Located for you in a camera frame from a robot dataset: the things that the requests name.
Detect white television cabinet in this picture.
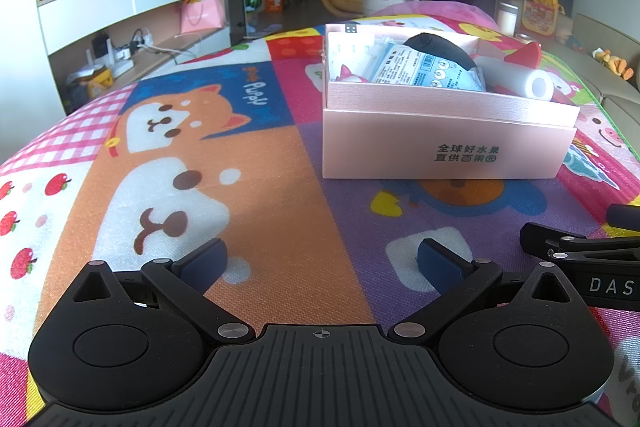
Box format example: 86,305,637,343
35,0,231,118

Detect black fabric pouch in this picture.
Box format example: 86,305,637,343
404,33,478,70

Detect white jar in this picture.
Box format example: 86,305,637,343
493,0,521,32

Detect colourful cartoon play mat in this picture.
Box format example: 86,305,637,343
0,0,640,413

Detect beige sofa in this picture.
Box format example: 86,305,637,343
550,14,640,148

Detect pink cardboard box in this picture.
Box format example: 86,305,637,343
320,23,581,182

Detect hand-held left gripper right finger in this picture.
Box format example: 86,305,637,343
392,238,586,345

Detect pink gift bag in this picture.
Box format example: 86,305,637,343
180,0,227,34

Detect white power strip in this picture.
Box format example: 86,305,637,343
112,29,153,60

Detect blue and white tissue pack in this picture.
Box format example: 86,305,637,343
370,44,488,92

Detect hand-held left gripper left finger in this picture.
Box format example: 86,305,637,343
60,238,256,345

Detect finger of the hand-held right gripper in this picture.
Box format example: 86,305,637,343
520,223,640,265
606,204,640,228

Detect yellow toy on shelf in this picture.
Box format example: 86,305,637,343
67,67,113,95

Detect small orange plush toy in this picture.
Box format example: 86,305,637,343
592,48,633,80

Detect white and red rocket plush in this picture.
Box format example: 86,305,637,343
482,42,553,100

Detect white plastic package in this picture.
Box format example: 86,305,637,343
327,32,382,78

